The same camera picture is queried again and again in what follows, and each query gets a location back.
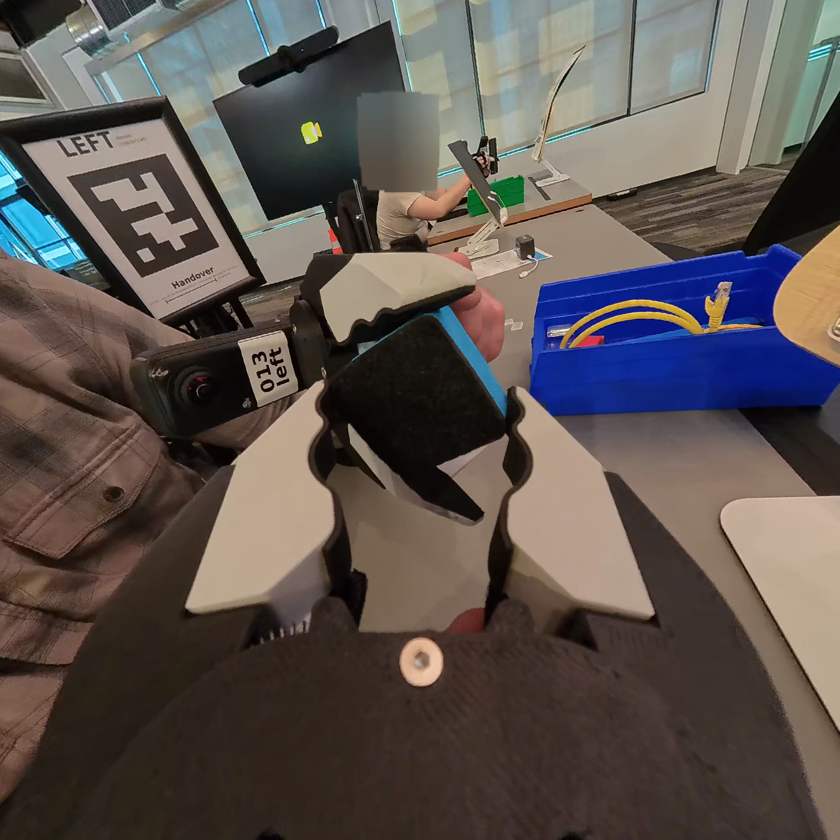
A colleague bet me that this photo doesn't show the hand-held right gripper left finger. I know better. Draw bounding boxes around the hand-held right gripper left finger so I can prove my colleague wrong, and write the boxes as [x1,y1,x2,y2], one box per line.
[187,388,353,618]

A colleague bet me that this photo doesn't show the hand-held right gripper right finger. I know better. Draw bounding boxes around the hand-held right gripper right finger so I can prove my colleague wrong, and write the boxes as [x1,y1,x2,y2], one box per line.
[489,388,655,624]

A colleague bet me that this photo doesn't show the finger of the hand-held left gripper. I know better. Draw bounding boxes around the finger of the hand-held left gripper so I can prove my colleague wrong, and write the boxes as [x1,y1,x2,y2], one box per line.
[347,424,488,527]
[318,251,477,346]

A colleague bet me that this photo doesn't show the blue whiteboard eraser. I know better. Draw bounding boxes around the blue whiteboard eraser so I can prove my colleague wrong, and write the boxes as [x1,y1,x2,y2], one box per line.
[321,305,510,484]

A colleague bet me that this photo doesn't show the blue plastic bin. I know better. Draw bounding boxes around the blue plastic bin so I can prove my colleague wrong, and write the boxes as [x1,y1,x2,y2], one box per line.
[529,243,840,418]

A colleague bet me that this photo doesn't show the person's left hand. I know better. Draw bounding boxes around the person's left hand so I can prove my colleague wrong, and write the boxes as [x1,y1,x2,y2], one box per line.
[440,250,508,364]

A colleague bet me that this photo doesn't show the black office chair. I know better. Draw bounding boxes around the black office chair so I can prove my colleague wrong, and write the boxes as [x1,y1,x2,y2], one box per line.
[327,180,384,258]

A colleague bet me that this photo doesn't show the framed tag poster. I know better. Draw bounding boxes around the framed tag poster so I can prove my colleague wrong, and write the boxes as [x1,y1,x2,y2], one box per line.
[0,96,266,324]

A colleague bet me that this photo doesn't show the yellow item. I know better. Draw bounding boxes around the yellow item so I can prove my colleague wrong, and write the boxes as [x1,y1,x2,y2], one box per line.
[557,279,765,353]

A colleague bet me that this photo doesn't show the black video bar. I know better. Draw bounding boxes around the black video bar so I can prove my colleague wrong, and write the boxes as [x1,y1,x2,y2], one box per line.
[237,25,341,90]

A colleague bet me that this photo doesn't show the black mesh chair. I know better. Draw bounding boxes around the black mesh chair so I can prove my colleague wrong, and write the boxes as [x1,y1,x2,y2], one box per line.
[741,125,840,258]

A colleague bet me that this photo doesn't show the black wall screen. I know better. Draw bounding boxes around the black wall screen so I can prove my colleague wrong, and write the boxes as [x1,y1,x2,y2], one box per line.
[212,20,409,225]

